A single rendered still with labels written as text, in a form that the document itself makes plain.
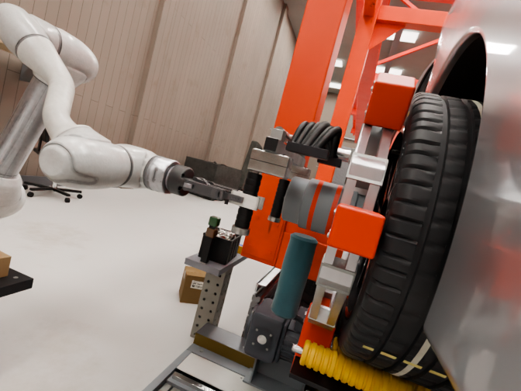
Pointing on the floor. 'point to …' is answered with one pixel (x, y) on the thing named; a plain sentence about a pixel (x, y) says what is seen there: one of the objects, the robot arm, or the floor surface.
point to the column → (211, 300)
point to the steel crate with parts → (214, 173)
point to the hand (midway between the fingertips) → (247, 200)
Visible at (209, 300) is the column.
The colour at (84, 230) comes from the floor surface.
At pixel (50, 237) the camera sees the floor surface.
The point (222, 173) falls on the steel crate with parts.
